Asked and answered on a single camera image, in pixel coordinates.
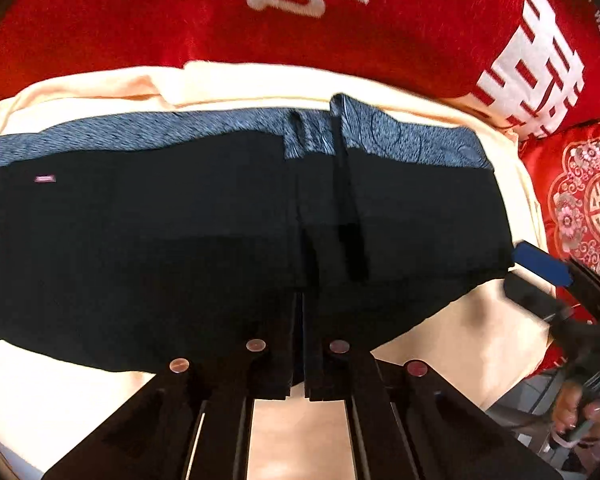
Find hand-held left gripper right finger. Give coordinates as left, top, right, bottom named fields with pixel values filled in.
left=302, top=291, right=563, bottom=480

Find black pants with blue trim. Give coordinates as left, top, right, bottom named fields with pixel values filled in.
left=0, top=92, right=515, bottom=376

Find red embroidered cushion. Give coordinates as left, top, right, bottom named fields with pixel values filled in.
left=519, top=127, right=600, bottom=378

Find red printed blanket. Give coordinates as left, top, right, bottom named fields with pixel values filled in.
left=0, top=0, right=600, bottom=142

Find person's right hand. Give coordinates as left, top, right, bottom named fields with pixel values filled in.
left=550, top=379, right=600, bottom=453

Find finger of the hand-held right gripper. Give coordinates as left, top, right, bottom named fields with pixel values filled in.
left=512, top=241, right=577, bottom=289
left=502, top=269, right=576, bottom=325

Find peach cloth sheet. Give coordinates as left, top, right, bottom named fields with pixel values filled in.
left=0, top=60, right=555, bottom=480

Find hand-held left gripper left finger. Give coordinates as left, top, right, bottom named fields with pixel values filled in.
left=42, top=290, right=301, bottom=480

